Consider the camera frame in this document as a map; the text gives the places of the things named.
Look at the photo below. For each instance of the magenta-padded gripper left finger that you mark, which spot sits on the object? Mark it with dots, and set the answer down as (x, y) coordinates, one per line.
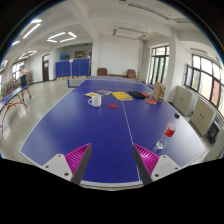
(58, 165)

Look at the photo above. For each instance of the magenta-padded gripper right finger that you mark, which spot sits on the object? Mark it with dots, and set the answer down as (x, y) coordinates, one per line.
(165, 165)

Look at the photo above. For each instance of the clear bottle with red label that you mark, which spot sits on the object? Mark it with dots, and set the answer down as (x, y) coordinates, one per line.
(169, 130)

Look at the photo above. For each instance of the black bin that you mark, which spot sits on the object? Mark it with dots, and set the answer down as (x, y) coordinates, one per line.
(213, 132)

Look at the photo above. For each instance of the white two-door cabinet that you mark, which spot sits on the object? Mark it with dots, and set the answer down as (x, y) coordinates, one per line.
(201, 116)
(182, 99)

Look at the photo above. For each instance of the white mug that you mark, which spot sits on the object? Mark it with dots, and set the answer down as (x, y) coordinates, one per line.
(96, 101)

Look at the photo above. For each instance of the brown cardboard box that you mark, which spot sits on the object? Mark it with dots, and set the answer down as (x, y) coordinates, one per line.
(158, 91)

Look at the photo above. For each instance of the black paddle case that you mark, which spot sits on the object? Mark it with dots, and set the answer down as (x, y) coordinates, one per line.
(136, 94)

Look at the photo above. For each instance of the yellow and blue booklet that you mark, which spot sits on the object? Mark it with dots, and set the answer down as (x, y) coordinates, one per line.
(89, 94)

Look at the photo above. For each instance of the flat round red coaster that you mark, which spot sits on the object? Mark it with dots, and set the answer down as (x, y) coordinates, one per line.
(113, 106)

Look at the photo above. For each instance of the large yellow book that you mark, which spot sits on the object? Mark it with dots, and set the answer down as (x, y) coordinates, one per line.
(121, 95)

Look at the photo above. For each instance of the blue table with red legs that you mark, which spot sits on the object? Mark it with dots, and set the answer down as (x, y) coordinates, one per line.
(10, 96)

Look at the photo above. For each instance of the blue-framed grey barrier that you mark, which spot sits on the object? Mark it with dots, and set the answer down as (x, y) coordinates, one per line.
(76, 82)

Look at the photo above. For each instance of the grey striped notebook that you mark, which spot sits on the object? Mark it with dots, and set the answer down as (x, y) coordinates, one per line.
(104, 92)

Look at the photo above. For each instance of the person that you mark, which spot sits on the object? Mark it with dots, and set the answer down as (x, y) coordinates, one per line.
(23, 80)

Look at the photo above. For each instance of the low shelf unit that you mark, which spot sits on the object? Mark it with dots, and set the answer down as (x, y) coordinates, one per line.
(10, 85)

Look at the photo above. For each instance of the wide black-framed window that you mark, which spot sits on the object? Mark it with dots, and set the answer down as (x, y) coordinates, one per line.
(206, 81)

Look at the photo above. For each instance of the dark brown door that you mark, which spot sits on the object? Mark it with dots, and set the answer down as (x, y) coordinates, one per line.
(45, 68)

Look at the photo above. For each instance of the brown armchair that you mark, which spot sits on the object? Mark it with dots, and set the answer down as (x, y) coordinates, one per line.
(131, 73)
(102, 71)

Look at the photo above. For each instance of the folded blue table tennis tables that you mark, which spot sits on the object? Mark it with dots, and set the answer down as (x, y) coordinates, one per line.
(71, 67)

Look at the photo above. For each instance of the tall black-framed window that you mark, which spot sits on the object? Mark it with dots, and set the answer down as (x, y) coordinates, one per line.
(158, 65)

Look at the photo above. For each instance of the group of ceiling lights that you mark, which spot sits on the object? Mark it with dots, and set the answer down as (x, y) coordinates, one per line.
(61, 36)

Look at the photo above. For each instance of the ceiling air conditioner unit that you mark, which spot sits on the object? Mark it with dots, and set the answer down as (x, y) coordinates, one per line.
(130, 33)

